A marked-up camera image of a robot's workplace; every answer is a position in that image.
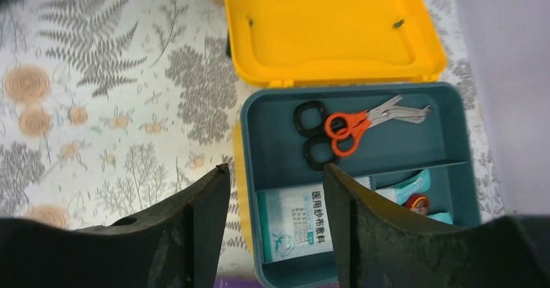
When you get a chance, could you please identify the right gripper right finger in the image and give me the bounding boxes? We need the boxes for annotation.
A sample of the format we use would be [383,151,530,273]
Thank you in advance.
[323,164,549,287]

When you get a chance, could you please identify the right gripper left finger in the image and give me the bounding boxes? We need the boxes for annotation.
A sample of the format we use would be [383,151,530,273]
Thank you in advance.
[1,163,230,287]

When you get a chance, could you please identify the small red cap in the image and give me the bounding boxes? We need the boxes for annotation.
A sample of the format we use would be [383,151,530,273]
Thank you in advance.
[403,193,430,216]

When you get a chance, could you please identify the small teal item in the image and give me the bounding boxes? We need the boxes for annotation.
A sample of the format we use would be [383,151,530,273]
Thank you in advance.
[375,169,432,204]

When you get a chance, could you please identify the teal gauze packet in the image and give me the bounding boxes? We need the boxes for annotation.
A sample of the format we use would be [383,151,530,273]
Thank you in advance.
[257,183,333,263]

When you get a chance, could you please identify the teal plastic tray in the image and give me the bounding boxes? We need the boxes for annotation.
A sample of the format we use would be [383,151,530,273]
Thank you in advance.
[232,82,481,287]

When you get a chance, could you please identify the orange handled small scissors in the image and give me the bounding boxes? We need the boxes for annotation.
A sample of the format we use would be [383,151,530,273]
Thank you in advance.
[324,110,372,157]

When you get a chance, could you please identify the black bandage shears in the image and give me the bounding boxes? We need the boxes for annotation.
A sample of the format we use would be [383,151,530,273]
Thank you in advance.
[293,95,433,171]

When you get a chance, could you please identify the yellow plastic kit box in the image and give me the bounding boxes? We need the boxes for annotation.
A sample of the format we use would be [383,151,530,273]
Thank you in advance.
[221,0,449,252]

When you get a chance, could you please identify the purple cylindrical tube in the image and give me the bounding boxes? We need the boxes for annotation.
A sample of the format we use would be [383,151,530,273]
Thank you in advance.
[213,277,340,288]

